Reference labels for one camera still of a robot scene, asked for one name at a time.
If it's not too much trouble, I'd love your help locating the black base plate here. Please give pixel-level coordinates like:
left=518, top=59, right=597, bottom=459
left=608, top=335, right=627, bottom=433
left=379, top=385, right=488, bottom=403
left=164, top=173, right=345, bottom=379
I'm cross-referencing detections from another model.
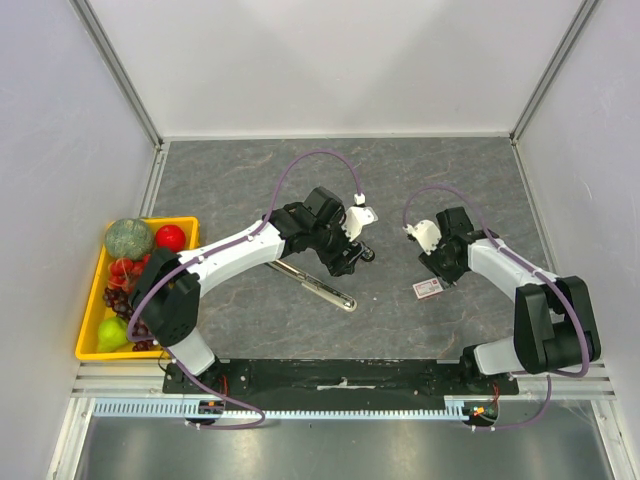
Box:
left=162, top=357, right=521, bottom=401

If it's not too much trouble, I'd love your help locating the green striped melon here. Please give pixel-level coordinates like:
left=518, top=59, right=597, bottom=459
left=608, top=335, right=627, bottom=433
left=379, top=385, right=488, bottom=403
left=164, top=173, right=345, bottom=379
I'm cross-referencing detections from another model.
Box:
left=104, top=218, right=154, bottom=261

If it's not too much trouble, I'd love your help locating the red cherry tomato cluster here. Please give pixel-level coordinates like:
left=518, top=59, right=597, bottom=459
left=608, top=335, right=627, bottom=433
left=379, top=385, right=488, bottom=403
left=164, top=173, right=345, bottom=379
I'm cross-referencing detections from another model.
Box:
left=107, top=254, right=151, bottom=293

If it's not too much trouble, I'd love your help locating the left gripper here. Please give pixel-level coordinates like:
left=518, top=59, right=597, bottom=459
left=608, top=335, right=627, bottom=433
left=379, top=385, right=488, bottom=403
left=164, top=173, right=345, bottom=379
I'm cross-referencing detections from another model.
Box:
left=310, top=210, right=367, bottom=278

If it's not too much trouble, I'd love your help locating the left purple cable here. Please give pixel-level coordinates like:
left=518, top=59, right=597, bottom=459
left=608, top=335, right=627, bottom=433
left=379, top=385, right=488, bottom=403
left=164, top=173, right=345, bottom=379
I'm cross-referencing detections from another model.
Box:
left=127, top=149, right=365, bottom=431

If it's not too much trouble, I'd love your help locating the purple grape bunch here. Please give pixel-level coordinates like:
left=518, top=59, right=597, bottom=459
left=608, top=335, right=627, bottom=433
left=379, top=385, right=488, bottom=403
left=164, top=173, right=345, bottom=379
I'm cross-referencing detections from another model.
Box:
left=103, top=288, right=154, bottom=352

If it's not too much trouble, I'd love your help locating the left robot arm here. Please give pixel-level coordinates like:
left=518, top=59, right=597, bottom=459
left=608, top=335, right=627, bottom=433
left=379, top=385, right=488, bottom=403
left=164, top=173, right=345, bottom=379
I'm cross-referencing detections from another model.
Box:
left=129, top=187, right=378, bottom=393

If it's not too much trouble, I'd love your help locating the yellow plastic bin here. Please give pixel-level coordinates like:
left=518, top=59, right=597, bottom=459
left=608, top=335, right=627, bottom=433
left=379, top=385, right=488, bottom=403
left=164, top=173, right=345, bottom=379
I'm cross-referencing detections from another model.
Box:
left=75, top=216, right=200, bottom=362

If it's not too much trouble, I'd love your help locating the grey cable duct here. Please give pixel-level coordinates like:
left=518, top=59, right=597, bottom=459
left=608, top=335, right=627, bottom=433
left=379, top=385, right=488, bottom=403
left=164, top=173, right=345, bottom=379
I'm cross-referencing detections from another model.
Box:
left=92, top=398, right=472, bottom=422

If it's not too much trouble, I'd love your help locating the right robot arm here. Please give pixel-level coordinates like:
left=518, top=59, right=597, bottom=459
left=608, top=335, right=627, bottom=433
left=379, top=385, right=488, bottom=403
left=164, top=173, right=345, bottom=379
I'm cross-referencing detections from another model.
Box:
left=405, top=207, right=601, bottom=394

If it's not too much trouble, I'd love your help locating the red apple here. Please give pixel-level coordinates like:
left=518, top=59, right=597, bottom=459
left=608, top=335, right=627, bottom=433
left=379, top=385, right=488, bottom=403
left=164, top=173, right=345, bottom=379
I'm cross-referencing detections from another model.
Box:
left=155, top=224, right=187, bottom=253

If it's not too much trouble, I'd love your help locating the green pear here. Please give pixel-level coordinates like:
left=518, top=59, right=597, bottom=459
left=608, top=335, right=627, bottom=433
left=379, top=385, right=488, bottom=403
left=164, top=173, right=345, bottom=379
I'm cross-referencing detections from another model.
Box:
left=97, top=316, right=128, bottom=353

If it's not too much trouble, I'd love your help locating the red white staple box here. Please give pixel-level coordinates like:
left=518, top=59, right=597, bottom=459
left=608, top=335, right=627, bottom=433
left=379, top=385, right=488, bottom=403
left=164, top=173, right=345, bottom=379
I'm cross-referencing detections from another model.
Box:
left=412, top=278, right=444, bottom=300

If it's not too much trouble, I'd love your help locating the silver and black stapler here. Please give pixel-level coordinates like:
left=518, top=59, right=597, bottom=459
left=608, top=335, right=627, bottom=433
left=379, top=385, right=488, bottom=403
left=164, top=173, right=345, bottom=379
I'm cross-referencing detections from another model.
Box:
left=267, top=260, right=357, bottom=312

